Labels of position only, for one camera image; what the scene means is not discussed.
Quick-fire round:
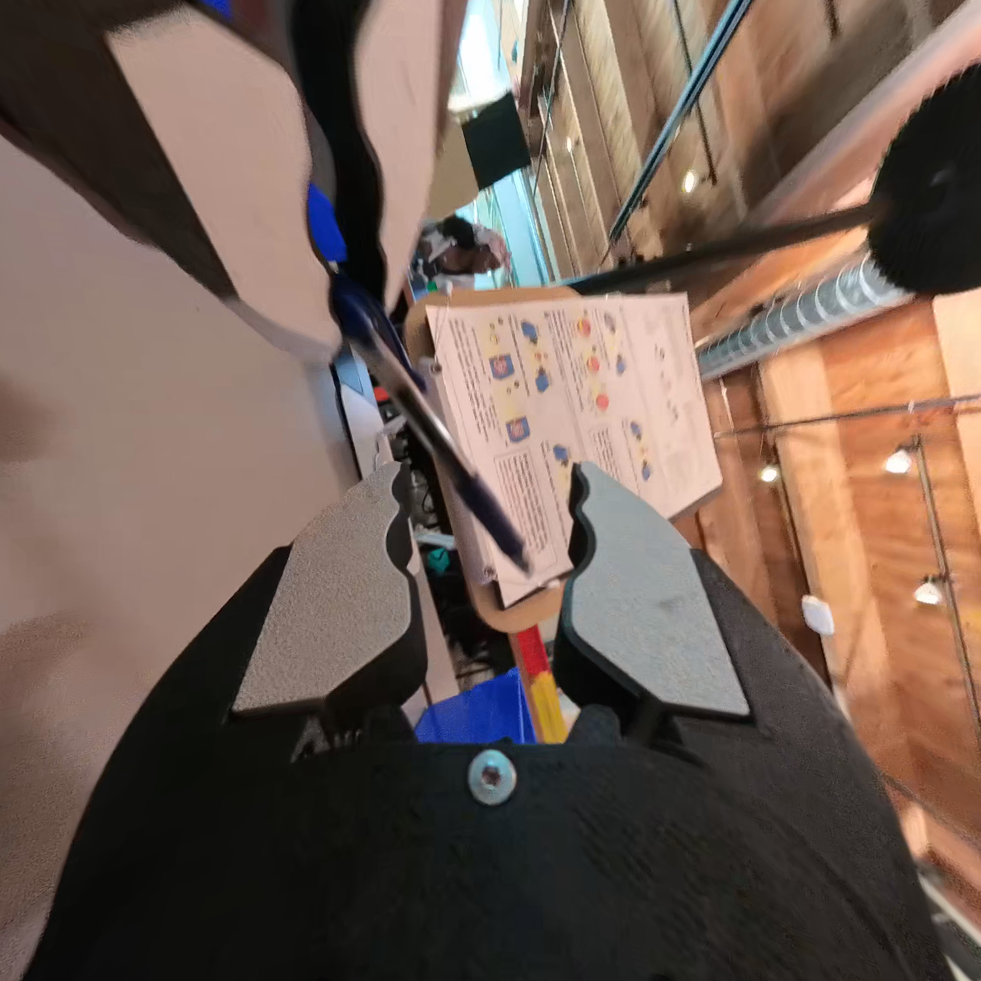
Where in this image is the blue ballpoint pen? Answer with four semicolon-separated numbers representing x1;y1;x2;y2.
307;182;533;574

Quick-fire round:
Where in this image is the red and yellow bar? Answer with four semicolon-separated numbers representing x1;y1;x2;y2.
510;623;570;746

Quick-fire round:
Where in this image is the black flat panel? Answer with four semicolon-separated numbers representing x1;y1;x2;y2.
458;90;533;192

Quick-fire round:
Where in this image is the small brown board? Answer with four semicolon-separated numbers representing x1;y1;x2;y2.
424;136;485;225

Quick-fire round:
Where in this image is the black round knob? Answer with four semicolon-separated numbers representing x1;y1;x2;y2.
868;63;981;297

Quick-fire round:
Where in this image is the silver ribbed air duct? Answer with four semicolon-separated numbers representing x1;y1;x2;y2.
692;251;915;382

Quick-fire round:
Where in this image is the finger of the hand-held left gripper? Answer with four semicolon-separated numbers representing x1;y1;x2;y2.
106;2;343;363
337;0;470;309

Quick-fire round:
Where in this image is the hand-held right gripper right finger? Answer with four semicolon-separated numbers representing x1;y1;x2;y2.
552;461;752;728

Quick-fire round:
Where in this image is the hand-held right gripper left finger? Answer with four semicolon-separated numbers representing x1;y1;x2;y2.
230;461;429;717

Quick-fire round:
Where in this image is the metal ceiling pipe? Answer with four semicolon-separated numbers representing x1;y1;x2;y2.
608;0;757;244

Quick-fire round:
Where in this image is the blue plastic bin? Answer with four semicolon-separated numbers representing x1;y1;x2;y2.
412;665;539;746

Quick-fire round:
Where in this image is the black pole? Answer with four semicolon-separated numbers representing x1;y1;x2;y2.
569;201;892;297

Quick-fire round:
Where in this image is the brown display board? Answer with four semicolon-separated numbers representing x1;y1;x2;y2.
402;284;727;635

